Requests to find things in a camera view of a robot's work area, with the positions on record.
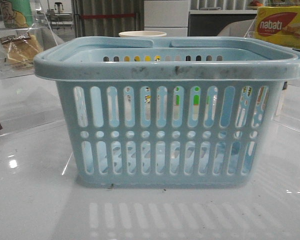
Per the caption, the packaged bread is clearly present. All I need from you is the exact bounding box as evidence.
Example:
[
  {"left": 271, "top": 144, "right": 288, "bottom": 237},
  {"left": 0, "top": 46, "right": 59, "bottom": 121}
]
[{"left": 0, "top": 32, "right": 43, "bottom": 69}]

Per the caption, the light blue plastic basket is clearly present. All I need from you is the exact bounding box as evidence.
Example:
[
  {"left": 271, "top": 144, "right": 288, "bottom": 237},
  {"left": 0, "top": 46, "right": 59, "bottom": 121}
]
[{"left": 34, "top": 36, "right": 300, "bottom": 188}]

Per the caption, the white paper cup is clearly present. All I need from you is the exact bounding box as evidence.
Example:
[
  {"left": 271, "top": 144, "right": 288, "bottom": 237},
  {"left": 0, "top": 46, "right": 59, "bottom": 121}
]
[{"left": 118, "top": 30, "right": 167, "bottom": 38}]

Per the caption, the white drawer cabinet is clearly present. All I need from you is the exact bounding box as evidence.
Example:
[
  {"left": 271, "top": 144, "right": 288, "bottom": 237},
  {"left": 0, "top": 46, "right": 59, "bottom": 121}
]
[{"left": 143, "top": 0, "right": 191, "bottom": 37}]

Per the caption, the clear acrylic shelf left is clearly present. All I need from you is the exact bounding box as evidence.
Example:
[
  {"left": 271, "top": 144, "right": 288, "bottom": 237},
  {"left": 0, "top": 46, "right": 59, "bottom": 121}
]
[{"left": 0, "top": 0, "right": 66, "bottom": 137}]

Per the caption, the yellow nabati wafer box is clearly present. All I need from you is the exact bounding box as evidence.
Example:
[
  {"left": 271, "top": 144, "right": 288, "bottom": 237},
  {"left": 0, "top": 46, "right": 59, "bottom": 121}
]
[{"left": 253, "top": 6, "right": 300, "bottom": 49}]

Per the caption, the green yellow cartoon package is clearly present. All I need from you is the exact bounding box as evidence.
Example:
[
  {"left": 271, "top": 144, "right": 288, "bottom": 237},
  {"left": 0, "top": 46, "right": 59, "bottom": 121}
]
[{"left": 0, "top": 0, "right": 33, "bottom": 29}]

